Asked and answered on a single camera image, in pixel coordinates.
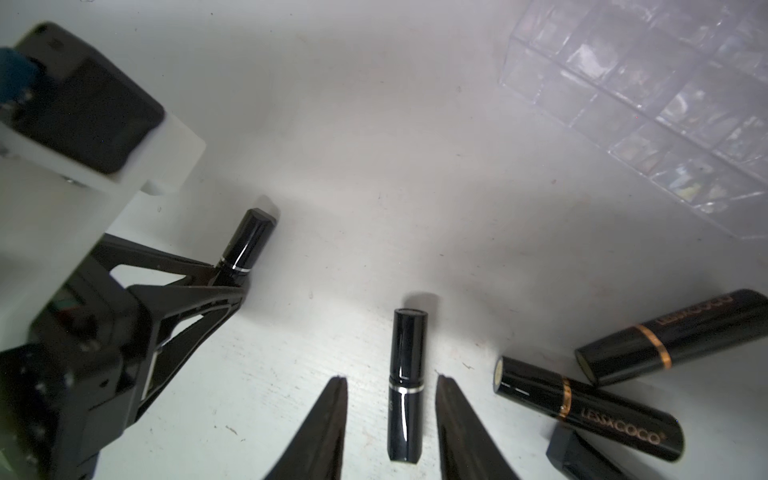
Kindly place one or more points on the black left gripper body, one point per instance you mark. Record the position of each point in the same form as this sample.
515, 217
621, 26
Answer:
73, 388

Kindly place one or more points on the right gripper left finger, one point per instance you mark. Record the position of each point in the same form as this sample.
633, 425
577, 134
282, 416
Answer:
316, 450

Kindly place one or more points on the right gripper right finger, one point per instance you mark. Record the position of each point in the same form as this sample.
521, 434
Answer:
466, 449

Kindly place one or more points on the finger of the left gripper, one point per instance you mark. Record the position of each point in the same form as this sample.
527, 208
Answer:
178, 320
112, 251

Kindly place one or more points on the black lipstick silver band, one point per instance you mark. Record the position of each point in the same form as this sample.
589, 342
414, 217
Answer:
244, 248
406, 385

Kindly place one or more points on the black lipstick gold band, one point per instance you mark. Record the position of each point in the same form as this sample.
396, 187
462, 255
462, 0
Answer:
575, 458
590, 409
699, 330

